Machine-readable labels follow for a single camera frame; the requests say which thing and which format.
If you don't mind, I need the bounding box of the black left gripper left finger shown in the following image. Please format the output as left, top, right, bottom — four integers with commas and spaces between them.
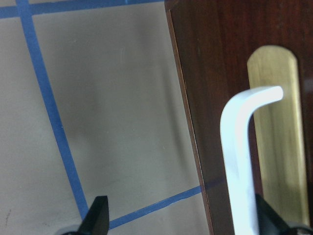
77, 196, 109, 235

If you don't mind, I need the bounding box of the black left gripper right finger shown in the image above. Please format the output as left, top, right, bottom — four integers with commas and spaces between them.
255, 194, 290, 235

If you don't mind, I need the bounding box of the wooden drawer with white handle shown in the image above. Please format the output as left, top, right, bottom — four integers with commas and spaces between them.
165, 0, 313, 235

